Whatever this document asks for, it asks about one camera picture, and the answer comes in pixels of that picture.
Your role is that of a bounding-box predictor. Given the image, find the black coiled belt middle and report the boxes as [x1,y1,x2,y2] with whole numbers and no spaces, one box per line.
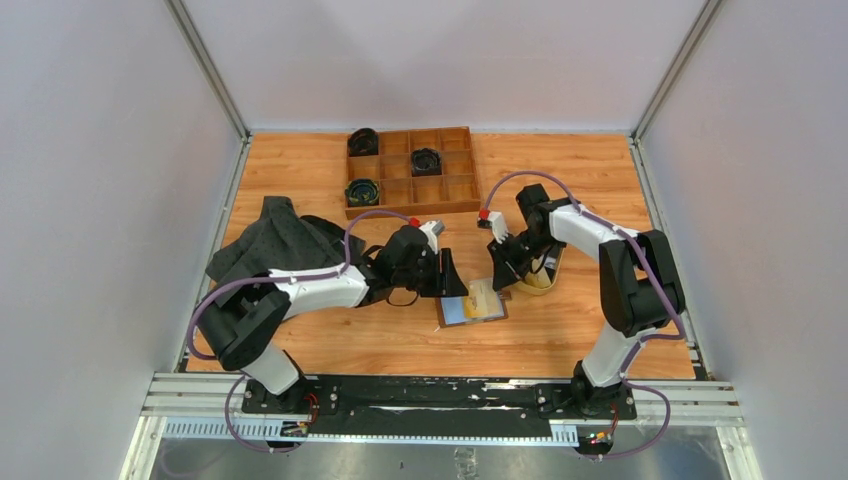
[410,147,442,177]

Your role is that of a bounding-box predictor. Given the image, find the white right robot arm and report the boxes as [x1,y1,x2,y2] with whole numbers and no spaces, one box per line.
[477,184,686,418]

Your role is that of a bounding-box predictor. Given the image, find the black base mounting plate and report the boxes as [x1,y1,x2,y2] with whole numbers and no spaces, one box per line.
[238,375,637,439]

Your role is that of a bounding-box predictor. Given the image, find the black-green coiled belt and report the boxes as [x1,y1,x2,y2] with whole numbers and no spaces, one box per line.
[345,178,380,208]

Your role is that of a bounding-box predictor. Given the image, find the black coiled belt top-left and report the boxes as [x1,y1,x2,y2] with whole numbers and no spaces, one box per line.
[347,127,379,157]

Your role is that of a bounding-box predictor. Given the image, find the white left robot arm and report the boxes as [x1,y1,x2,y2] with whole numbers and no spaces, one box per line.
[192,221,468,413]

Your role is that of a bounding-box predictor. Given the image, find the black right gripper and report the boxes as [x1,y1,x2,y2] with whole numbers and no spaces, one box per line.
[488,229,559,292]

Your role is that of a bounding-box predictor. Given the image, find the gold VIP card 8835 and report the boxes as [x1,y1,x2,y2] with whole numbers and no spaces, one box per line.
[462,278,506,321]

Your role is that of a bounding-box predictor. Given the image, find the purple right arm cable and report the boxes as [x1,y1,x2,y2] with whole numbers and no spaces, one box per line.
[480,170,687,462]

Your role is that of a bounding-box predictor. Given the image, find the wooden compartment tray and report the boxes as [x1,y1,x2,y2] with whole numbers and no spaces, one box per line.
[342,126,482,219]

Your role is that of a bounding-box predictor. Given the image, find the dark grey dotted cloth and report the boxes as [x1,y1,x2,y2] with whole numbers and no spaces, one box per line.
[205,196,366,284]

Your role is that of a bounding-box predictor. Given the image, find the brown leather card holder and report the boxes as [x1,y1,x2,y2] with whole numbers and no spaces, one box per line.
[436,278,512,328]

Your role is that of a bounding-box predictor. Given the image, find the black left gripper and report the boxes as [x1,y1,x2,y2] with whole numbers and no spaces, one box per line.
[393,247,468,297]

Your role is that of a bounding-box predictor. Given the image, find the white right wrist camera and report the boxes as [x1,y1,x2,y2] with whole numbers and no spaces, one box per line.
[477,209,509,244]

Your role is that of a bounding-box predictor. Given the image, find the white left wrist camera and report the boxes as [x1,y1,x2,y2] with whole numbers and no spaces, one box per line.
[419,220,445,254]

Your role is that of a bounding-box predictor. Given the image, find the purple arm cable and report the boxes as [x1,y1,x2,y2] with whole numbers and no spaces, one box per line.
[480,170,687,462]
[185,209,422,362]

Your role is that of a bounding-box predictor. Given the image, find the yellow oval card tray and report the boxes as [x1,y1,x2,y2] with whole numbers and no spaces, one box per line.
[513,245,564,296]

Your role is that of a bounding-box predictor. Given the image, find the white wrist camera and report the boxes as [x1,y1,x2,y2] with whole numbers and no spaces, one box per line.
[419,220,445,254]
[477,209,509,244]

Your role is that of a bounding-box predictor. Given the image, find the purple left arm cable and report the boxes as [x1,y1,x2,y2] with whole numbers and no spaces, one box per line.
[185,209,422,362]

